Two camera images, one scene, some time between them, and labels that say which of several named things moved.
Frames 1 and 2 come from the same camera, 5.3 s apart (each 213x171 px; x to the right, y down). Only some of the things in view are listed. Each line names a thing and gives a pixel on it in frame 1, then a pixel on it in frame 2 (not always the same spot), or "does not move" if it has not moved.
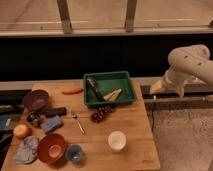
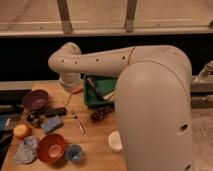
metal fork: [75, 115] does not move
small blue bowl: [74, 152] does not move
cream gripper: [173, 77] → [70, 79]
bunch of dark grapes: [98, 114] does not move
